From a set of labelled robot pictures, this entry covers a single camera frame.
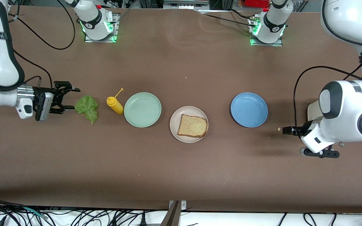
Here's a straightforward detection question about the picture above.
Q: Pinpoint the green lettuce leaf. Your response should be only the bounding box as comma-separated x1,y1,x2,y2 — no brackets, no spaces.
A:
75,95,99,125

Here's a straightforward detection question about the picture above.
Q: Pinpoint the yellow mustard squeeze bottle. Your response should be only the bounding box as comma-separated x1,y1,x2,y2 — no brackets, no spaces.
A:
106,88,124,115

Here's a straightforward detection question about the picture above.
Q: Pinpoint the brown bread slice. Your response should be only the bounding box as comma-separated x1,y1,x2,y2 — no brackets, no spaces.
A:
177,114,208,138

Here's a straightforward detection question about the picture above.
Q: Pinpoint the blue plate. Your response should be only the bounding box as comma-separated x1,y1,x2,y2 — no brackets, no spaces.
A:
230,92,268,128

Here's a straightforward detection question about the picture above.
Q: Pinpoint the mint green plate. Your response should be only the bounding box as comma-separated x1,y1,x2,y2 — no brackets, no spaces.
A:
124,92,162,128

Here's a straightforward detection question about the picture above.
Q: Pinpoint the beige plate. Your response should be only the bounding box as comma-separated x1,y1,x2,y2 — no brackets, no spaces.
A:
169,106,209,143

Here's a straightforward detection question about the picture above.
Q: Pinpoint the white toaster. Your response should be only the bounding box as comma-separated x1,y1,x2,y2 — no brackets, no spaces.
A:
307,100,345,147

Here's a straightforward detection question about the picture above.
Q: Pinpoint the red background object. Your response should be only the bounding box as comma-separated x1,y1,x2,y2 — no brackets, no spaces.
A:
239,0,271,8

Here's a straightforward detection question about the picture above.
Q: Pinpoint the grey background box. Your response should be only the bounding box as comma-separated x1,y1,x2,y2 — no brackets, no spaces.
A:
164,0,210,10

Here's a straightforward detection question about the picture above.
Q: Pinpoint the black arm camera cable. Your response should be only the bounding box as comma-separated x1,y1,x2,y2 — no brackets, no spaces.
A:
8,0,76,90
293,0,362,127

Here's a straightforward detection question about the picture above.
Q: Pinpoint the teal floor cable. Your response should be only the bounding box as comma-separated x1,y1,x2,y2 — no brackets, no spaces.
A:
22,206,48,219

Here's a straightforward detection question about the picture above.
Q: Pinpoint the thin black base cable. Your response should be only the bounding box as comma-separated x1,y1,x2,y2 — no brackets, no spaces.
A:
197,9,257,27

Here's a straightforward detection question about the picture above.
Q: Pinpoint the grey metal table bracket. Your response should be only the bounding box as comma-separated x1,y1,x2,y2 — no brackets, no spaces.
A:
161,200,187,226

